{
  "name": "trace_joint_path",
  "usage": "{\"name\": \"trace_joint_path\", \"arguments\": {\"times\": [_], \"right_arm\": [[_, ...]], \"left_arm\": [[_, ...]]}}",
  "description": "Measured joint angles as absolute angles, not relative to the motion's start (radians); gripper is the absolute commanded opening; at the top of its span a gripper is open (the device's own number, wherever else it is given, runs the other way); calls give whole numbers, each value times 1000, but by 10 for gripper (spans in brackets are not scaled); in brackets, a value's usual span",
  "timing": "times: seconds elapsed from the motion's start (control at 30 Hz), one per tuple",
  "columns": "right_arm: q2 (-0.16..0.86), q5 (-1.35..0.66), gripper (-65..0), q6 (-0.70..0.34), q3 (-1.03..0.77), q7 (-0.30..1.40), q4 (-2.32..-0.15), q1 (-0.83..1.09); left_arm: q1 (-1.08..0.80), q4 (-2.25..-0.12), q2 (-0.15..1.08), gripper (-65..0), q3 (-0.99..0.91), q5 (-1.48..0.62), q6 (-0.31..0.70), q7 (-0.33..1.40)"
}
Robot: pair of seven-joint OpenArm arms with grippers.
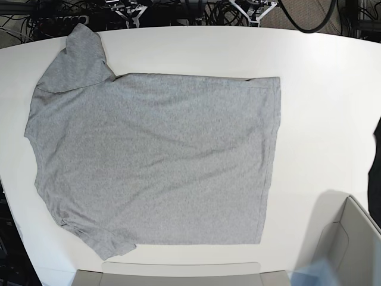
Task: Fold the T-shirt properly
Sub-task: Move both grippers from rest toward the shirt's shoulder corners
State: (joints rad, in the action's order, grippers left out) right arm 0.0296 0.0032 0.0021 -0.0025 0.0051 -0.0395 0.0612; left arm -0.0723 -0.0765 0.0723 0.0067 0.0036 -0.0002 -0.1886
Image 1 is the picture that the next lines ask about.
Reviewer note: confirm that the grey T-shirt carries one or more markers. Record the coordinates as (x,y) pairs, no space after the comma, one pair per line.
(158,159)

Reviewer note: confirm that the grey box at bottom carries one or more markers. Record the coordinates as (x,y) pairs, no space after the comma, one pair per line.
(114,273)

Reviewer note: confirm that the grey box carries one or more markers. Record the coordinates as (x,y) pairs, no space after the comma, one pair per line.
(352,246)
(114,273)

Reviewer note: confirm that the black power strip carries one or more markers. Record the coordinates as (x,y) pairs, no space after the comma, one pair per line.
(69,20)

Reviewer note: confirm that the grey box at right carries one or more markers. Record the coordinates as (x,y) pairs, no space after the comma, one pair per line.
(352,246)

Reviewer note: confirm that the blue cloth at corner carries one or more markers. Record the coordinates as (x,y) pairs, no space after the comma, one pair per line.
(319,273)

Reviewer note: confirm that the dark object at right edge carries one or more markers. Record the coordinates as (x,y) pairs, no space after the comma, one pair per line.
(374,180)

